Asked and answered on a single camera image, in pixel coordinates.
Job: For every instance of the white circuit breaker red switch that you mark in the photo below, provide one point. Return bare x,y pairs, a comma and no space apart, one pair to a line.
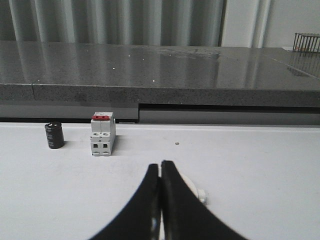
103,133

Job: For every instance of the white half pipe clamp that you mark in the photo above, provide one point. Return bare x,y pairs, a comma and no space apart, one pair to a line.
200,194

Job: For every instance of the black cylindrical capacitor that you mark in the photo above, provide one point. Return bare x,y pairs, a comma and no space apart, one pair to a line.
54,135

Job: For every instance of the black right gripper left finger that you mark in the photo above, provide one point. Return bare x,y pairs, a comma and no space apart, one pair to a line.
140,217

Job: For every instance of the grey pleated curtain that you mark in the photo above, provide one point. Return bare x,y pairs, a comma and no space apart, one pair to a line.
210,23

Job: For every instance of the grey stone countertop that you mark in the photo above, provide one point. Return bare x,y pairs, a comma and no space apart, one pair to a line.
174,75

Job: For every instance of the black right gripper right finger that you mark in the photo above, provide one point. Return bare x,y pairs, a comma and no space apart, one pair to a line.
184,216

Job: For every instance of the wire metal rack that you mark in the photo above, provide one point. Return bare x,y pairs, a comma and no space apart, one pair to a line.
306,42

